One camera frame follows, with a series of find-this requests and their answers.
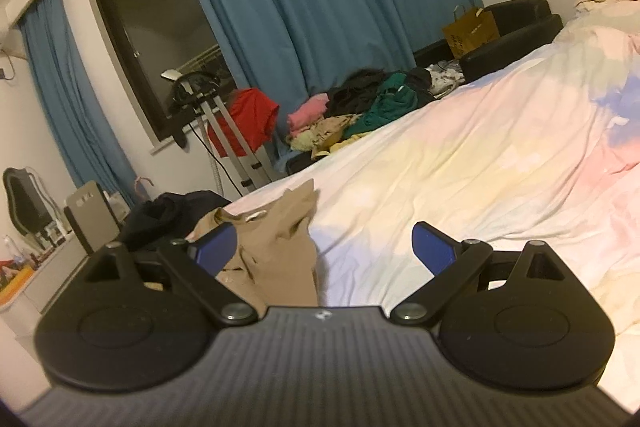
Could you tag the red shirt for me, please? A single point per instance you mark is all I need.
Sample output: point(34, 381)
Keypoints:
point(252, 112)

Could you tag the green garment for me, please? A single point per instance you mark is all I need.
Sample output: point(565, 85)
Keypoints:
point(387, 107)

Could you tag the white patterned cloth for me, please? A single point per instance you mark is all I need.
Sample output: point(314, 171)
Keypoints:
point(445, 79)

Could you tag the grey chair back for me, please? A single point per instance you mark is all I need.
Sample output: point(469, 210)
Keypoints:
point(87, 212)

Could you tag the pastel duvet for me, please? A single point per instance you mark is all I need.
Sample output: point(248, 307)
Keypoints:
point(475, 157)

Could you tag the dark navy garment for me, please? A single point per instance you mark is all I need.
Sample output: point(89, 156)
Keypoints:
point(165, 212)

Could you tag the tan hoodie with white print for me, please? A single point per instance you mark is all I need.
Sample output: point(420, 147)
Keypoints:
point(280, 257)

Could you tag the dark window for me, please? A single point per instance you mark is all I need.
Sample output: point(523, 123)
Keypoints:
point(150, 32)

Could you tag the narrow blue curtain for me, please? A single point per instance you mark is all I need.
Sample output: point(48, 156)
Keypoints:
point(70, 107)

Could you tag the white dresser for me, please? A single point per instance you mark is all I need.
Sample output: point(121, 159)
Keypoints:
point(55, 267)

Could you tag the wide blue curtain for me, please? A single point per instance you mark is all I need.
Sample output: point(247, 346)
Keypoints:
point(310, 7)

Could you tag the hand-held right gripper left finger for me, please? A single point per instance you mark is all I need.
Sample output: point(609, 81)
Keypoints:
point(217, 247)

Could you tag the black clothes pile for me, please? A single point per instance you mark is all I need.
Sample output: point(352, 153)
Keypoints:
point(355, 94)

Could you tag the wavy framed mirror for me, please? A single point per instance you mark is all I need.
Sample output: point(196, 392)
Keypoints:
point(25, 202)

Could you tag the black armchair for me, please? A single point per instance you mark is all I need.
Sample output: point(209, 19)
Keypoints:
point(515, 42)

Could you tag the brown paper bag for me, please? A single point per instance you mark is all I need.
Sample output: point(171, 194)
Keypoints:
point(470, 34)

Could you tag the beige crumpled clothing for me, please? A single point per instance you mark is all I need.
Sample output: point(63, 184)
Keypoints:
point(325, 129)

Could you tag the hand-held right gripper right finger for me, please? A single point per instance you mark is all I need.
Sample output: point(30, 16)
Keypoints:
point(432, 247)

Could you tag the garment steamer stand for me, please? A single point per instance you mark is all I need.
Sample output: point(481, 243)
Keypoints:
point(235, 147)

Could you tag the orange box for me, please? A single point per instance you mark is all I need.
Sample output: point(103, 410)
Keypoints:
point(15, 282)

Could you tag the pink hanger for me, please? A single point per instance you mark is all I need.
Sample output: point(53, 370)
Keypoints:
point(140, 181)

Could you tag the pink folded cloth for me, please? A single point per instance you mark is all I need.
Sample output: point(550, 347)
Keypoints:
point(307, 112)

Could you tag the cream pillow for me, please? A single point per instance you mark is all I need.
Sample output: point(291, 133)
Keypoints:
point(605, 4)

